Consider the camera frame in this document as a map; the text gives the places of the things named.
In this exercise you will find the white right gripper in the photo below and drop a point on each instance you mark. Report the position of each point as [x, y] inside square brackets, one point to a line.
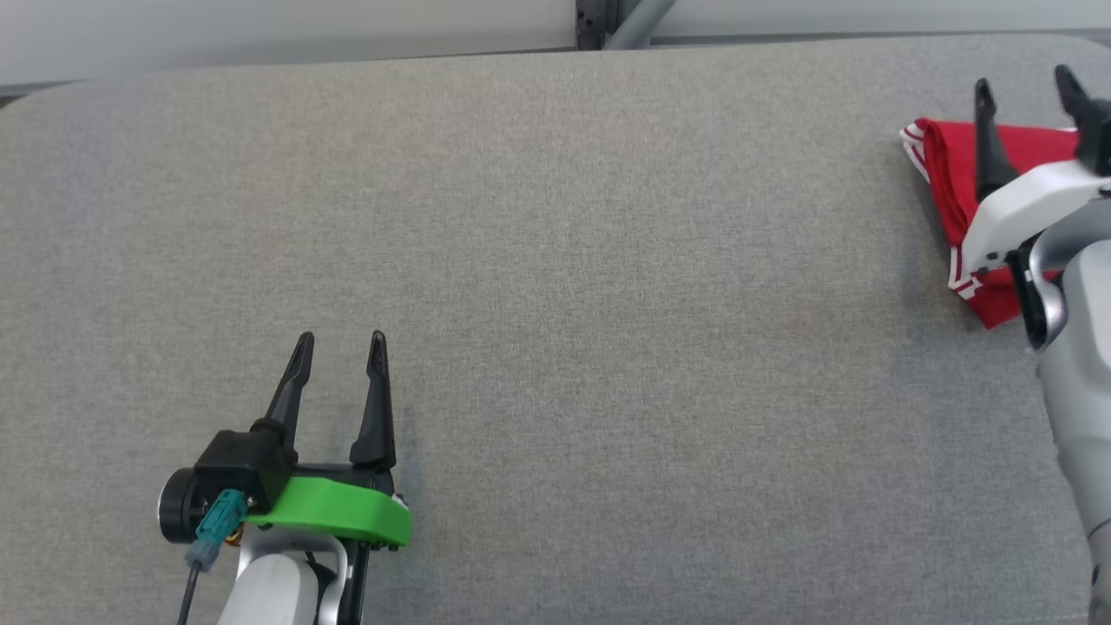
[1024, 204]

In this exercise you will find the grey metal partition post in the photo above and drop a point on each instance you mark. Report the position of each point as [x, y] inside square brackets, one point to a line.
[638, 22]

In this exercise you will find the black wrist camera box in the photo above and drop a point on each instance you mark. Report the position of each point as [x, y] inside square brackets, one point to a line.
[243, 464]
[1098, 139]

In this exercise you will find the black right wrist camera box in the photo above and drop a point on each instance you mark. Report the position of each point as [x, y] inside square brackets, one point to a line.
[1098, 139]

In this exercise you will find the red basketball jersey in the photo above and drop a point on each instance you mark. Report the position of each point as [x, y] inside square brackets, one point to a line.
[950, 174]

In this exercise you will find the black round left gripper motor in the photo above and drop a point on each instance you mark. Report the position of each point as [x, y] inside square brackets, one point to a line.
[178, 508]

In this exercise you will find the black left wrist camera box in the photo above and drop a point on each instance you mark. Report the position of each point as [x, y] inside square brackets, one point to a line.
[243, 464]

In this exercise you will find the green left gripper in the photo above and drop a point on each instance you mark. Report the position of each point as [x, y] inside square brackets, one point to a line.
[338, 508]

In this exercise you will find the teal left camera connector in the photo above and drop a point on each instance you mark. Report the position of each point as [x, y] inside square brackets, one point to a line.
[217, 521]

